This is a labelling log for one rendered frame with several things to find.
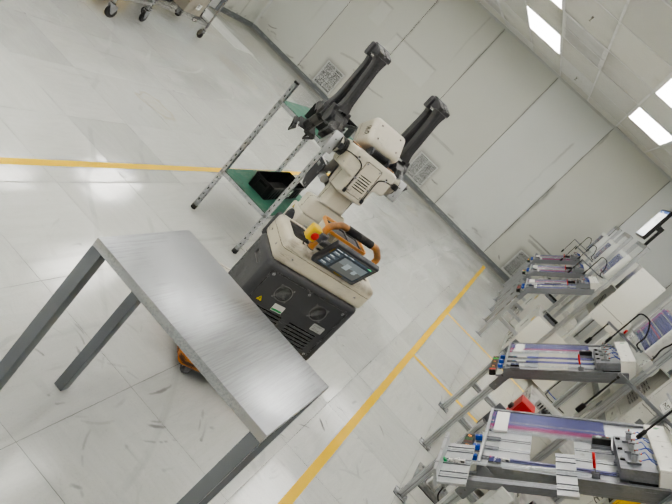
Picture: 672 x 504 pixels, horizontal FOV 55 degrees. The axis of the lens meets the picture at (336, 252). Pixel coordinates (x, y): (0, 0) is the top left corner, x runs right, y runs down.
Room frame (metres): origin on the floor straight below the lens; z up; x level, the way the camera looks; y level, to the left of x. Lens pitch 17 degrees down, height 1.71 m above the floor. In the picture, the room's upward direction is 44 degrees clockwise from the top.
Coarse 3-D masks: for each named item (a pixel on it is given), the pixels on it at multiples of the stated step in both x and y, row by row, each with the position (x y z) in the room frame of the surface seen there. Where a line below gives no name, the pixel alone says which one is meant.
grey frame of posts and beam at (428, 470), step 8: (656, 416) 3.07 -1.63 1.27; (480, 424) 3.12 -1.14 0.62; (648, 424) 3.04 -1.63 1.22; (656, 424) 3.05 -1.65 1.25; (472, 432) 3.12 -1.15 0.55; (480, 432) 3.12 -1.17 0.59; (432, 464) 3.12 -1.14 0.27; (424, 472) 3.12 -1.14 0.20; (432, 472) 3.12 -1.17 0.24; (416, 480) 3.12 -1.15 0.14; (408, 488) 3.13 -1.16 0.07; (448, 496) 2.39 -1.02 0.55; (456, 496) 2.40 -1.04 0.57
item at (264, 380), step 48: (96, 240) 1.55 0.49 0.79; (144, 240) 1.72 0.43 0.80; (192, 240) 1.95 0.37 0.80; (144, 288) 1.52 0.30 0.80; (192, 288) 1.71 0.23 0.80; (240, 288) 1.93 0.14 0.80; (96, 336) 1.95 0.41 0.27; (192, 336) 1.52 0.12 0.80; (240, 336) 1.70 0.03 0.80; (0, 384) 1.56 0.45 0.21; (240, 384) 1.51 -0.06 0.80; (288, 384) 1.69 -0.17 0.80
